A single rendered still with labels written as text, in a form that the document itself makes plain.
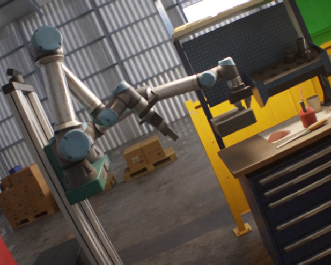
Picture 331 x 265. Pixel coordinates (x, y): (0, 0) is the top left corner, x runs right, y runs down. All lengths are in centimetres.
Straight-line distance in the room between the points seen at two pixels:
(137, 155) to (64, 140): 527
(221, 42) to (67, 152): 122
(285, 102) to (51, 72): 207
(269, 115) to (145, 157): 410
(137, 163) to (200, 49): 471
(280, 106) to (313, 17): 199
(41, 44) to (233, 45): 121
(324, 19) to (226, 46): 275
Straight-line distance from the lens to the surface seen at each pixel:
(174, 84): 154
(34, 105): 172
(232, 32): 198
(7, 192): 735
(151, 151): 635
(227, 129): 153
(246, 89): 164
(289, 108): 280
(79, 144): 115
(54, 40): 122
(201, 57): 193
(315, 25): 445
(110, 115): 123
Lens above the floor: 146
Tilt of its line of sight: 7 degrees down
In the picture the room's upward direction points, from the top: 25 degrees counter-clockwise
